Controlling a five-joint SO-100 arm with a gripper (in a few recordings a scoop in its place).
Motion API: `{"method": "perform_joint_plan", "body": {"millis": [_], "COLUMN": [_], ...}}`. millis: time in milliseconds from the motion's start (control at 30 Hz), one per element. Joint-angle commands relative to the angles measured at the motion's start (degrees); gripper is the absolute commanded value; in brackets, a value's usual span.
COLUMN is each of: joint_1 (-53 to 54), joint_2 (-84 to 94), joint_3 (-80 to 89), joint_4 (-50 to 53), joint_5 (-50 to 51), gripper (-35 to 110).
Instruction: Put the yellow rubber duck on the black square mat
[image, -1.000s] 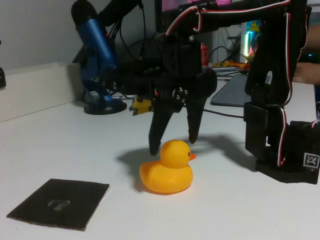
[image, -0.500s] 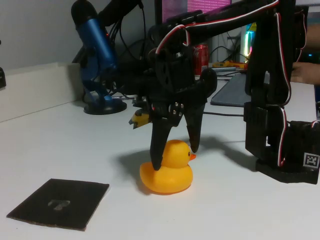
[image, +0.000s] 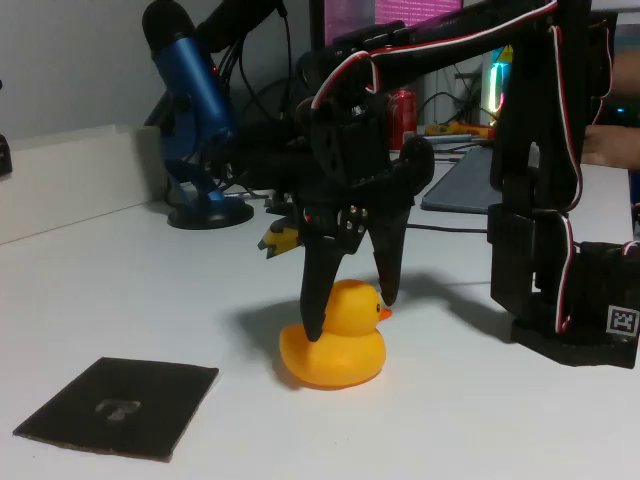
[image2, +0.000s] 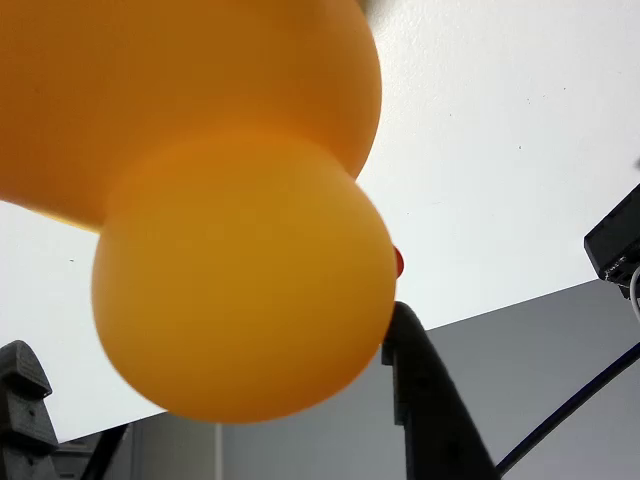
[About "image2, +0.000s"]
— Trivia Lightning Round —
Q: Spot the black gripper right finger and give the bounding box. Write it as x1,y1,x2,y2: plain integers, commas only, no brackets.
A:
381,301,502,480

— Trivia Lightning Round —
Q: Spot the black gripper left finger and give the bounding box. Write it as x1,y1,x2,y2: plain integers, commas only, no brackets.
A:
0,339,60,480

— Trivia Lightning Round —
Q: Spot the white cable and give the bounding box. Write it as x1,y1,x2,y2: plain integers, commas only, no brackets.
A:
628,267,640,319

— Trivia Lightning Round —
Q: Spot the dark camera cable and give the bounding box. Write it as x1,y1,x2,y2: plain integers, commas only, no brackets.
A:
496,344,640,476

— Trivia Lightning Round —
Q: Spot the yellow rubber duck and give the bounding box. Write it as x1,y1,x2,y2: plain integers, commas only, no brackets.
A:
0,0,406,425

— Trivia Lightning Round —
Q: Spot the black camera box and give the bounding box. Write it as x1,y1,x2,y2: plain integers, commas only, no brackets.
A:
583,183,640,301

